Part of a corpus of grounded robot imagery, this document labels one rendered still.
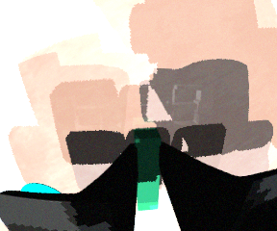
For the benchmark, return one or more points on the green rectangular post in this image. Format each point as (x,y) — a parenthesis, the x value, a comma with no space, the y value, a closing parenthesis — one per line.
(149,173)

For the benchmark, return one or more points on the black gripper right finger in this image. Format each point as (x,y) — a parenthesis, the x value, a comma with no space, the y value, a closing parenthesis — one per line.
(205,198)

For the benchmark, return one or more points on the cyan circle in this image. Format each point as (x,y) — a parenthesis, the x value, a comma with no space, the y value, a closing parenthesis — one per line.
(38,188)

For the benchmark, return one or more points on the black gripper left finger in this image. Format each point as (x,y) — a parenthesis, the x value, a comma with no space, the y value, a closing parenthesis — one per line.
(107,204)

